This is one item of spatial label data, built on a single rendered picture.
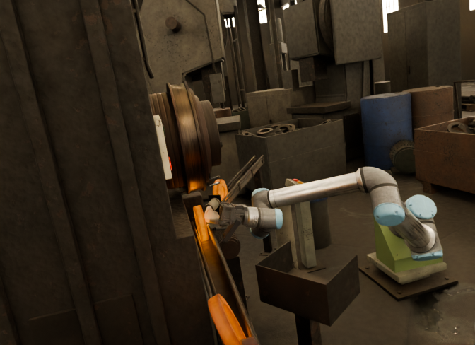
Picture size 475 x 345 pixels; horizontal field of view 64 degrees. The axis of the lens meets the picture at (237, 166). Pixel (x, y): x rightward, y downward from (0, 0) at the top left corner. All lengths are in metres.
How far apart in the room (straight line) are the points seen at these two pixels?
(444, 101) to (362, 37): 1.24
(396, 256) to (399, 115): 2.71
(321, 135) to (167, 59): 1.85
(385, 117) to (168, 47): 2.61
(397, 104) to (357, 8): 1.29
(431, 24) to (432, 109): 1.57
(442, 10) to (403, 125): 2.09
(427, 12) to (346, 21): 1.54
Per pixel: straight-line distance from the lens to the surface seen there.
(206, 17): 4.29
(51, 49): 1.15
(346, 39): 4.98
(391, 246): 2.40
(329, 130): 4.19
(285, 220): 2.46
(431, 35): 6.22
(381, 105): 4.79
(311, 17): 5.09
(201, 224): 1.58
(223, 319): 0.99
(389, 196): 1.66
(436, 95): 5.09
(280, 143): 3.81
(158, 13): 4.37
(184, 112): 1.41
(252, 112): 6.24
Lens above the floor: 1.32
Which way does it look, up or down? 13 degrees down
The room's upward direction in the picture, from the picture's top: 9 degrees counter-clockwise
